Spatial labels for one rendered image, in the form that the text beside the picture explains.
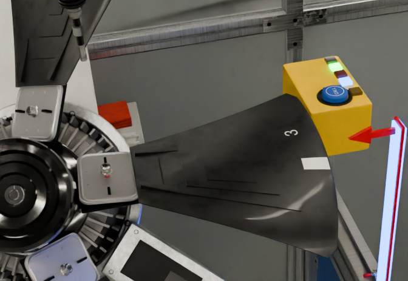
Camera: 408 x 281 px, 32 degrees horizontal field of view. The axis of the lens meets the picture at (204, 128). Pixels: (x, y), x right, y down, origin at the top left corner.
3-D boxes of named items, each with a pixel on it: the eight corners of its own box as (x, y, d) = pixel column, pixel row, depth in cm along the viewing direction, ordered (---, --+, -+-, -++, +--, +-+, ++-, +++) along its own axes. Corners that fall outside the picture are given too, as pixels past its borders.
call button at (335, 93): (318, 94, 113) (318, 85, 112) (342, 90, 113) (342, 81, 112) (326, 108, 110) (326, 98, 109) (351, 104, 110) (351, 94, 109)
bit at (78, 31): (85, 56, 72) (76, 10, 69) (91, 60, 71) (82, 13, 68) (76, 60, 72) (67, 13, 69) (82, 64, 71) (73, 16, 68)
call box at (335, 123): (282, 114, 127) (282, 62, 121) (336, 105, 128) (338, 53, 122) (309, 167, 114) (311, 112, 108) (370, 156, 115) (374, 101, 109)
